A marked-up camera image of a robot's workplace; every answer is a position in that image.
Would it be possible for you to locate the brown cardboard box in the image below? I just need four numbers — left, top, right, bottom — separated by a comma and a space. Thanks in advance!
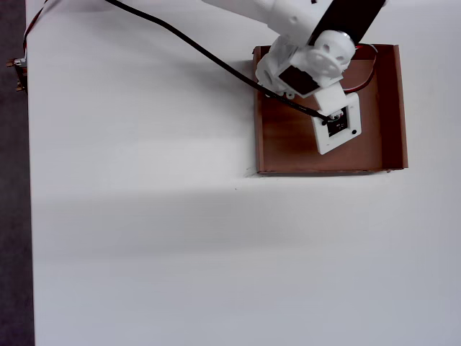
251, 43, 409, 177

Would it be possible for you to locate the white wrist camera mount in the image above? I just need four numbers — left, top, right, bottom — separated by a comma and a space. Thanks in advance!
311, 83, 362, 156

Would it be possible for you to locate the red black servo cable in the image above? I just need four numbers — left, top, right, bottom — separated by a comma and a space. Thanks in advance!
340, 42, 379, 94

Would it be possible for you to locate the red white bus cable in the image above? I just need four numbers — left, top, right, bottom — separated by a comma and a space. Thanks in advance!
22, 0, 51, 64

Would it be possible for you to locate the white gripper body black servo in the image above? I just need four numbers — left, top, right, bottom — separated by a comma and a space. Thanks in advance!
255, 30, 357, 99

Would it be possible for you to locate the small controller board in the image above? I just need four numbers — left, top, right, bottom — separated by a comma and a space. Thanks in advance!
6, 57, 29, 95

